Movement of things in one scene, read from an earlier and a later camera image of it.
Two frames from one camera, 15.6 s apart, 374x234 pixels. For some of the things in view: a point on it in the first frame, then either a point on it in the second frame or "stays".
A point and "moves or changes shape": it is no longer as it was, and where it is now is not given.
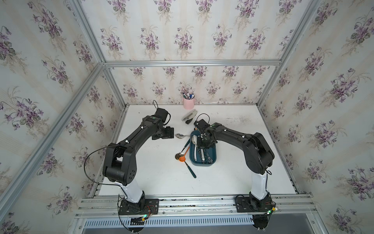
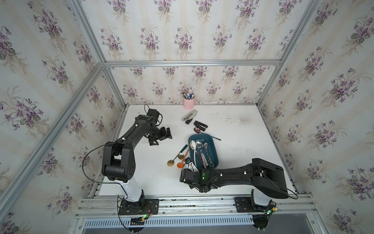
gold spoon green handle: x=180 y=154 to x=171 y=163
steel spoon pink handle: x=180 y=136 to x=198 y=144
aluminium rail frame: x=294 y=205 stays
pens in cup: x=186 y=95 stays
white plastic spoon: x=194 y=138 moves or changes shape
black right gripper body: x=202 y=143 to x=199 y=172
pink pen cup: x=189 y=104 stays
